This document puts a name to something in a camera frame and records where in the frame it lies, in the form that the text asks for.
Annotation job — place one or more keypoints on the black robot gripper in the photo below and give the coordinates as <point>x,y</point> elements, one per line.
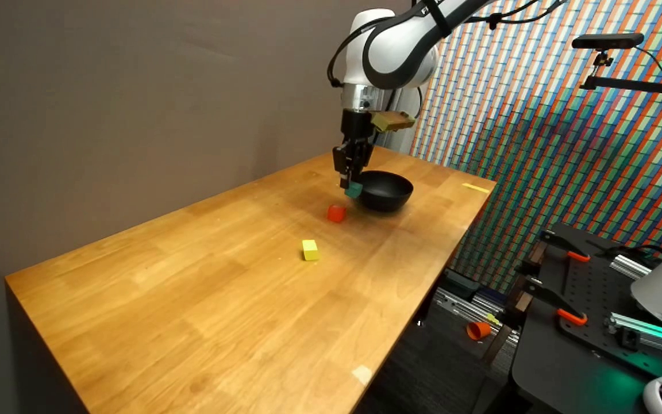
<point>357,147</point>

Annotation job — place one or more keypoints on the green block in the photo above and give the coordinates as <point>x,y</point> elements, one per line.
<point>355,190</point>

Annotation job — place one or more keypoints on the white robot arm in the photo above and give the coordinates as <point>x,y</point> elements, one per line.
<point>384,52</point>

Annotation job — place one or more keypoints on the black bowl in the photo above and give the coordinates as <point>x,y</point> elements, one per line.
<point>384,191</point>

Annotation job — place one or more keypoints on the orange block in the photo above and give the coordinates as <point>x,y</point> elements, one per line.
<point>336,212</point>

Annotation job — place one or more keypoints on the yellow block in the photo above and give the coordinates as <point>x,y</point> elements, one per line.
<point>309,249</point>

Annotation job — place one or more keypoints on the yellow tape strip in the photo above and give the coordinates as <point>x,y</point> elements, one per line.
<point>475,187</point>

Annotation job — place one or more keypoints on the orange plastic cup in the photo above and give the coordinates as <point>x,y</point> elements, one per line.
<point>479,329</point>

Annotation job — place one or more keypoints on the black perforated side table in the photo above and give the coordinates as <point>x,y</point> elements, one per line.
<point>582,370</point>

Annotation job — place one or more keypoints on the upper orange-handled clamp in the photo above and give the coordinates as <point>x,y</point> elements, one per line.
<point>570,249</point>

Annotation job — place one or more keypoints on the orange-handled clamp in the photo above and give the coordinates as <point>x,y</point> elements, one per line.
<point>564,309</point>
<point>570,249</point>

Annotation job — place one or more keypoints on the lower orange-handled clamp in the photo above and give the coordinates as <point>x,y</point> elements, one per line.
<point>564,309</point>

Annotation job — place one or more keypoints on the black camera on boom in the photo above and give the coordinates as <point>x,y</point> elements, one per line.
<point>606,42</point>

